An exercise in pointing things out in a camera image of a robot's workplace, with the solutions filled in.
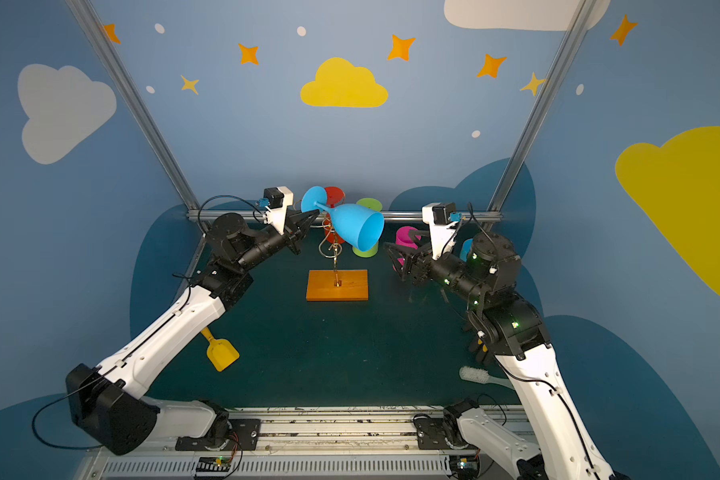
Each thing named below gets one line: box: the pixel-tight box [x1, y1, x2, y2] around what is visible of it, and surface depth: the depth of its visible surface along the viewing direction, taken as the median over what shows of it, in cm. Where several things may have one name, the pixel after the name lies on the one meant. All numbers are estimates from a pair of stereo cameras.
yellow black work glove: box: [476, 330, 488, 363], surface depth 88 cm
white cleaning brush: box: [459, 366, 514, 390], surface depth 85 cm
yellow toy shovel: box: [201, 326, 240, 372], surface depth 88 cm
